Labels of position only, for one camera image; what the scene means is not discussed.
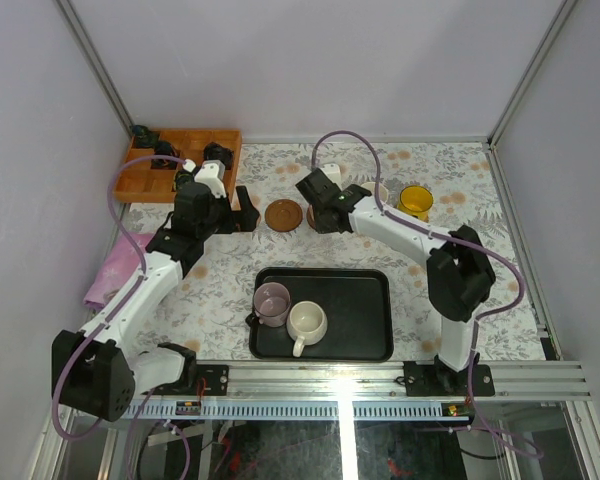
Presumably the dark wooden coaster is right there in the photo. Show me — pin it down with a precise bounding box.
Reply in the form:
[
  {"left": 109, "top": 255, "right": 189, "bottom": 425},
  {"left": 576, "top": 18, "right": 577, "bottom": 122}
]
[
  {"left": 265, "top": 199, "right": 303, "bottom": 233},
  {"left": 307, "top": 205, "right": 316, "bottom": 230}
]

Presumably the yellow mug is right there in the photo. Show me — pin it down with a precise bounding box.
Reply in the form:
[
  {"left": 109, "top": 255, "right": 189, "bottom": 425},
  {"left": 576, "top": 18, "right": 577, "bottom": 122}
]
[{"left": 397, "top": 185, "right": 434, "bottom": 222}]

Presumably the blue mug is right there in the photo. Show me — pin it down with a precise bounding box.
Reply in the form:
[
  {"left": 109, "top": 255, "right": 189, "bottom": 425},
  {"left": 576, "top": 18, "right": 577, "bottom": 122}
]
[{"left": 361, "top": 181, "right": 389, "bottom": 203}]

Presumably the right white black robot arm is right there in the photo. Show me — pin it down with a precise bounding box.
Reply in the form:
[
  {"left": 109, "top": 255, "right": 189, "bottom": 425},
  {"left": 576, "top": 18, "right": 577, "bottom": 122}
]
[{"left": 296, "top": 168, "right": 495, "bottom": 395}]

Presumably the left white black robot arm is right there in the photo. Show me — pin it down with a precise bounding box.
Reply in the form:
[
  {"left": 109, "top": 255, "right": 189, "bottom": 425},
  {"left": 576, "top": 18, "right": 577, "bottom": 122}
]
[{"left": 51, "top": 182, "right": 260, "bottom": 422}]

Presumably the dark green yellow roll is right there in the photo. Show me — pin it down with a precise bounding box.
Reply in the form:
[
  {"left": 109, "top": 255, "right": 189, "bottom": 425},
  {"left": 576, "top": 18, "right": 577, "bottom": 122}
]
[{"left": 173, "top": 170, "right": 194, "bottom": 192}]

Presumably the purple mug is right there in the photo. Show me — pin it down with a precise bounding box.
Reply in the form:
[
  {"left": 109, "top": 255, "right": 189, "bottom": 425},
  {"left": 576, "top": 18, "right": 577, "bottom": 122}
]
[{"left": 245, "top": 282, "right": 291, "bottom": 328}]

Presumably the pink princess cloth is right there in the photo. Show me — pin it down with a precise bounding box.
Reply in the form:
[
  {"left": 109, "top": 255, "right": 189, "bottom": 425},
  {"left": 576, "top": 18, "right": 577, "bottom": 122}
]
[{"left": 83, "top": 236, "right": 140, "bottom": 311}]

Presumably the black roll far corner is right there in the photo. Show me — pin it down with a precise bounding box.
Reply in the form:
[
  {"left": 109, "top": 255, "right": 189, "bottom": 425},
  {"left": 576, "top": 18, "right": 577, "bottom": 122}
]
[{"left": 131, "top": 124, "right": 154, "bottom": 144}]

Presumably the black serving tray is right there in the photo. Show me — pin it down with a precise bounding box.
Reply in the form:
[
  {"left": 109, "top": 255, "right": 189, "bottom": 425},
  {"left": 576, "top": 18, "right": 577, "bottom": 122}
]
[{"left": 254, "top": 267, "right": 394, "bottom": 363}]

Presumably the cream white mug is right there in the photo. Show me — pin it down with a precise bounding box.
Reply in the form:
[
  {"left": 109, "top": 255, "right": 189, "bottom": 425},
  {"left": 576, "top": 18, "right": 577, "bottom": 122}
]
[{"left": 286, "top": 301, "right": 328, "bottom": 358}]

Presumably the floral tablecloth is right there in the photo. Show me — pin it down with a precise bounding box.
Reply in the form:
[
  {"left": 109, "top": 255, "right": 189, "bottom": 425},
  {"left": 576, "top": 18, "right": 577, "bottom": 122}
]
[{"left": 133, "top": 142, "right": 544, "bottom": 360}]

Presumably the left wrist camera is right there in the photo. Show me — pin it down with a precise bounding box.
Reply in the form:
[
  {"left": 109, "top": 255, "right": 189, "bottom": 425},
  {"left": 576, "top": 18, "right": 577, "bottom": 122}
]
[{"left": 194, "top": 160, "right": 227, "bottom": 198}]

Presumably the black cable roll right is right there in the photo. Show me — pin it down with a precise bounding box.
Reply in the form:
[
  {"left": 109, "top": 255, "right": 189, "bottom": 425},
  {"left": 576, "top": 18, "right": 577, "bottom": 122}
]
[{"left": 203, "top": 141, "right": 235, "bottom": 166}]

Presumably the black orange cable roll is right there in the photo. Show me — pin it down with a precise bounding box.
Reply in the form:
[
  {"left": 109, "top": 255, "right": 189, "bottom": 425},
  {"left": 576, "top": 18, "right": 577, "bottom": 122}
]
[{"left": 150, "top": 140, "right": 180, "bottom": 170}]

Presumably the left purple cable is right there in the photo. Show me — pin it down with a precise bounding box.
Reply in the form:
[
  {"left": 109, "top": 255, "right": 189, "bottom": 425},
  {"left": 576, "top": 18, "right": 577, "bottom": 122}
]
[{"left": 51, "top": 155, "right": 196, "bottom": 480}]

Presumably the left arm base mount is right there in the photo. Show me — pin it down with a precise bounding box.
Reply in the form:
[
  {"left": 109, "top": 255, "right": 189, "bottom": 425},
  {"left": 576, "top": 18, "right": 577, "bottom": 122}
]
[{"left": 133, "top": 343, "right": 229, "bottom": 397}]

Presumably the aluminium front rail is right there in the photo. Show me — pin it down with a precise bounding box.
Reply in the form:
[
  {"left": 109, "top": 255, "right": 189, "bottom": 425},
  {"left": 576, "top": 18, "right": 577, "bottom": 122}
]
[{"left": 54, "top": 359, "right": 594, "bottom": 401}]

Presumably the blue slotted cable duct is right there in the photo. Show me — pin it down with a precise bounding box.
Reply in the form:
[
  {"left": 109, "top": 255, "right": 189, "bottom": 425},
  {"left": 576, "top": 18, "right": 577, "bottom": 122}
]
[{"left": 122, "top": 399, "right": 473, "bottom": 422}]

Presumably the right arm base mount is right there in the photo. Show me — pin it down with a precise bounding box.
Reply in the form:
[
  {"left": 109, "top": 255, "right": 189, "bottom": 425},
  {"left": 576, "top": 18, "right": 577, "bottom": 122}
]
[{"left": 403, "top": 357, "right": 495, "bottom": 397}]

